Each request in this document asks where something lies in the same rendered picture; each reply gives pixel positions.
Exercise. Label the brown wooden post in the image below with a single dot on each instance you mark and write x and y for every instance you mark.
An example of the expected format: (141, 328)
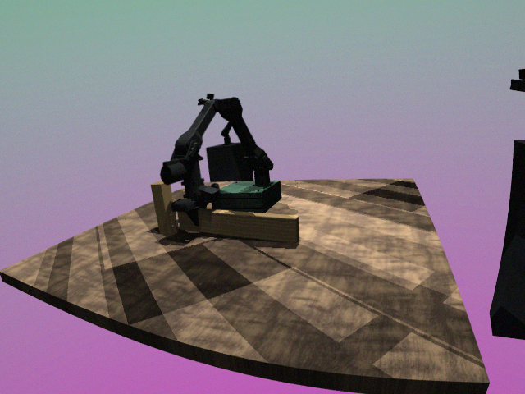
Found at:
(166, 218)

